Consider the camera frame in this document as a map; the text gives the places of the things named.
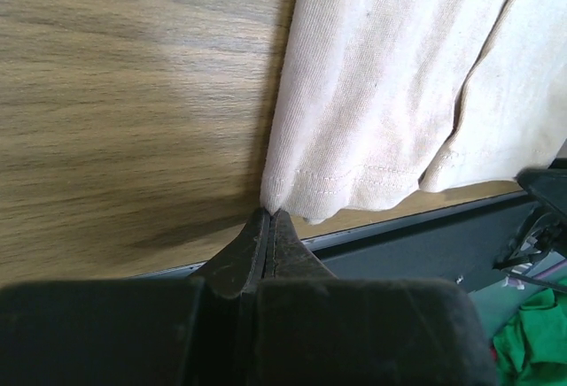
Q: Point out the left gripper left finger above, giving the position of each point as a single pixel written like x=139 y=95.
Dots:
x=239 y=264

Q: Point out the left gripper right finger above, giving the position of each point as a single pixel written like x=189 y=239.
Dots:
x=283 y=255

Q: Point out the beige t shirt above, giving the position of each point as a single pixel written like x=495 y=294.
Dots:
x=381 y=98

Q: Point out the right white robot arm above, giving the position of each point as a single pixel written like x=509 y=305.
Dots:
x=544 y=230

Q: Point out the green cloth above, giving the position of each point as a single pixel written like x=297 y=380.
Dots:
x=531 y=348

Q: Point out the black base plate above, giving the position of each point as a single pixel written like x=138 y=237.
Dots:
x=452 y=247

